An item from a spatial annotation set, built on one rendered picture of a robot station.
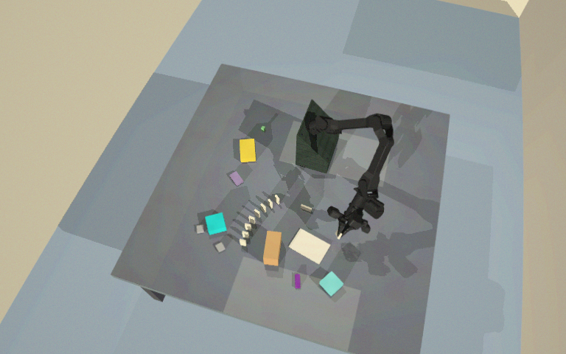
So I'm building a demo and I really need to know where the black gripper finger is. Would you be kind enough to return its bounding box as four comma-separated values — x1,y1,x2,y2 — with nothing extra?
338,218,346,237
340,222,356,238

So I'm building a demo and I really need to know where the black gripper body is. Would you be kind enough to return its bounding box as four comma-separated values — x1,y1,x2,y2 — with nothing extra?
327,202,370,234

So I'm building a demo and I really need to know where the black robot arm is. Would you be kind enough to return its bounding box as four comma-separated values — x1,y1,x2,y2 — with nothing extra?
307,114,394,230

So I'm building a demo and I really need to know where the yellow rectangular block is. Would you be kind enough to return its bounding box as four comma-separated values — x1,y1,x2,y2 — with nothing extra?
240,139,256,162

